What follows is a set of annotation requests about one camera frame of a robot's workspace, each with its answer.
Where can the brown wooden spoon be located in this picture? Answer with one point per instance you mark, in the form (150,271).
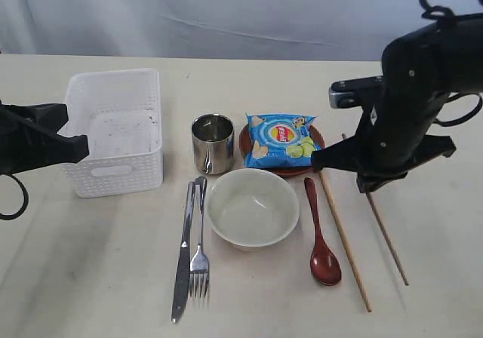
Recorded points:
(324,266)

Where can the brown wooden chopstick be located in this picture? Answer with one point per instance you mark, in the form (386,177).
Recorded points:
(387,238)
(345,241)

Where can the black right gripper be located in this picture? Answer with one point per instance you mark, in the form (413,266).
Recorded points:
(391,140)

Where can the blue potato chips bag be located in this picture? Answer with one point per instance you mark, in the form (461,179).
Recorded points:
(280,140)

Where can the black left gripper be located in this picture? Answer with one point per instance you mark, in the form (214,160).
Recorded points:
(29,138)

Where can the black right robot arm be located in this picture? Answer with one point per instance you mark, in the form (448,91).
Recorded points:
(461,43)

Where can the steel spoon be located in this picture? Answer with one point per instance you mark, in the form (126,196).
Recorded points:
(200,265)

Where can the steel fork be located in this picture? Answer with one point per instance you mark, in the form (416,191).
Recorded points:
(181,284)

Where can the shiny steel cup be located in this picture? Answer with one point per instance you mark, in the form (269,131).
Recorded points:
(213,143)

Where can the white ceramic bowl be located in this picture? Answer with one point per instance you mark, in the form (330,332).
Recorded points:
(252,208)

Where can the white woven plastic basket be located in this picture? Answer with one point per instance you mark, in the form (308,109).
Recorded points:
(120,112)

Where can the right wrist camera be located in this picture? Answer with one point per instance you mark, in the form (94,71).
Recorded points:
(347,94)

